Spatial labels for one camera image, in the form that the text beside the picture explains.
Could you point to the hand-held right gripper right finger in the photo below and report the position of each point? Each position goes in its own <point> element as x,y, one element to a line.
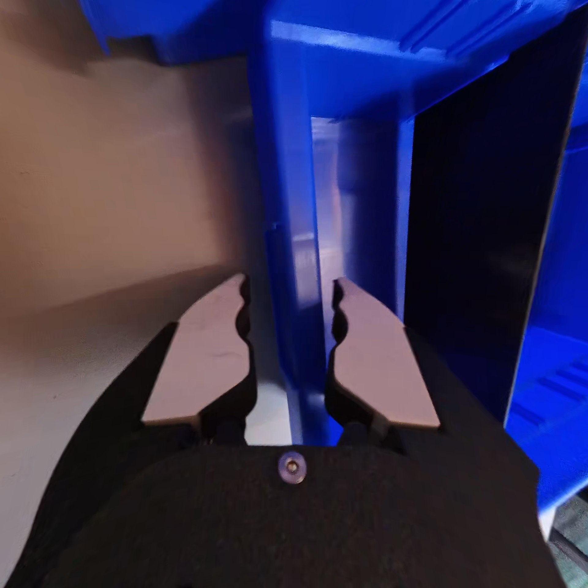
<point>386,367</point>

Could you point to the black bin divider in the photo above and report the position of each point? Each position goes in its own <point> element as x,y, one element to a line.
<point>482,206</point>

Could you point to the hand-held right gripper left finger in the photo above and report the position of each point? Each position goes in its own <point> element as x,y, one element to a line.
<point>202,363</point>

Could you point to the blue plastic bin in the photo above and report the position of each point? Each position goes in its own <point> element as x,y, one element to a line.
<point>294,138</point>
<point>174,23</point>

